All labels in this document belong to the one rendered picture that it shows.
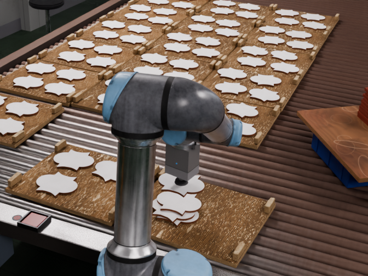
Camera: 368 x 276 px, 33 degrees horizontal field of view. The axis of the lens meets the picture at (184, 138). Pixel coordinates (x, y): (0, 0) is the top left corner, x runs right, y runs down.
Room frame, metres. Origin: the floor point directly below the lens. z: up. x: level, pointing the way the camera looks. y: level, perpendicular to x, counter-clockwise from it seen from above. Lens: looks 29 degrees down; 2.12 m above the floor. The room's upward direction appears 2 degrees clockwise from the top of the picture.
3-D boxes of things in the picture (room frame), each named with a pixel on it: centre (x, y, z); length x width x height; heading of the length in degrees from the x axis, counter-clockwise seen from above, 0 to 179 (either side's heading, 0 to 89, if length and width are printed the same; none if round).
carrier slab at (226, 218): (1.65, -0.05, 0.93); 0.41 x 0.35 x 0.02; 65
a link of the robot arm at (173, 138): (1.53, 0.01, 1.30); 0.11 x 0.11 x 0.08; 78
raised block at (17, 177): (1.77, 0.57, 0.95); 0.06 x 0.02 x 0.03; 156
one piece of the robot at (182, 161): (1.64, -0.01, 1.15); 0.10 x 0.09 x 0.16; 147
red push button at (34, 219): (1.58, 0.46, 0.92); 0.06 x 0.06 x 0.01; 69
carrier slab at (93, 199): (1.82, 0.33, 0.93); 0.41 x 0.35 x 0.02; 66
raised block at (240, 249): (1.44, -0.17, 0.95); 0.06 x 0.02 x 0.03; 155
